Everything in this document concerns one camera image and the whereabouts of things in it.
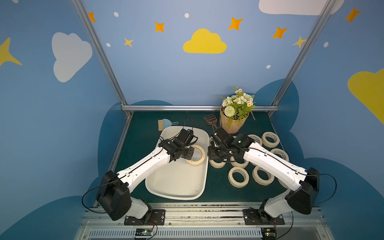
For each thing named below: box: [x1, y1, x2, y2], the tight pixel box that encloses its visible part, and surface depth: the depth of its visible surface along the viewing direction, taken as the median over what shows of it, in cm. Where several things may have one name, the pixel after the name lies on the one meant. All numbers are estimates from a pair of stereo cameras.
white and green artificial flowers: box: [219, 86, 257, 129], surface depth 89 cm
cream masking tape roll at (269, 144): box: [261, 131, 280, 148], surface depth 103 cm
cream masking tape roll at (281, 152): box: [270, 148, 290, 162], surface depth 100 cm
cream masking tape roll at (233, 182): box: [228, 166, 250, 188], surface depth 88 cm
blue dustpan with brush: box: [157, 118, 179, 132], surface depth 117 cm
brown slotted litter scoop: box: [203, 114, 218, 129], surface depth 117 cm
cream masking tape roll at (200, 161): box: [186, 145, 206, 166], surface depth 81 cm
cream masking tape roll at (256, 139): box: [247, 134, 263, 146], surface depth 106 cm
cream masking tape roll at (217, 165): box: [209, 159, 227, 169], surface depth 93 cm
